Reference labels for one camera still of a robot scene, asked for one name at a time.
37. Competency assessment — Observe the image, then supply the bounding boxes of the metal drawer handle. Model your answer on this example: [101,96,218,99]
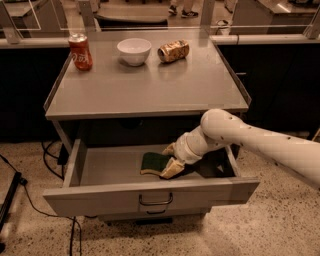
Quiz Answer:
[139,193,174,206]

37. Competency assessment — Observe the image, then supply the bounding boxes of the grey metal cabinet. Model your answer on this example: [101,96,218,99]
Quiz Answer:
[43,28,252,226]

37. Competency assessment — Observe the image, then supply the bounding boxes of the open grey top drawer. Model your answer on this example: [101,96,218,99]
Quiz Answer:
[44,135,259,220]

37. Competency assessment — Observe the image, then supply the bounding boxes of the green and yellow sponge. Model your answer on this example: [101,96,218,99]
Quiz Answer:
[140,152,170,176]

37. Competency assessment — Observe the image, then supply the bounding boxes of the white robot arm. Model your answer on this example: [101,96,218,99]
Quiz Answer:
[160,109,320,188]

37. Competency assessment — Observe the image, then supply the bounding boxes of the black floor cable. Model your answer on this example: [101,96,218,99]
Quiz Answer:
[0,139,83,256]

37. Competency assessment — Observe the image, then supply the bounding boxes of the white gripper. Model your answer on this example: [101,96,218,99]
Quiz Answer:
[160,131,214,179]

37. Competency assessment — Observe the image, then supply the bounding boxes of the black background mat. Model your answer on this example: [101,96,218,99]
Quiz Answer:
[94,14,168,31]

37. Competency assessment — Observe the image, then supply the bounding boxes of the red soda can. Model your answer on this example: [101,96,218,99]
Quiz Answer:
[68,33,93,71]

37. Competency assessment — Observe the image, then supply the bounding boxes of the white ceramic bowl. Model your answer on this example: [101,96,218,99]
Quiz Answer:
[117,38,152,66]

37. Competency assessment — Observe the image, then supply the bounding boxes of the crushed gold can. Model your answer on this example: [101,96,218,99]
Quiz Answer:
[157,40,189,63]

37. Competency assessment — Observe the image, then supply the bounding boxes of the black stand leg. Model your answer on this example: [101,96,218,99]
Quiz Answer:
[0,172,22,232]

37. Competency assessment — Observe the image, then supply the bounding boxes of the person legs in background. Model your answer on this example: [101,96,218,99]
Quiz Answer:
[168,0,199,18]

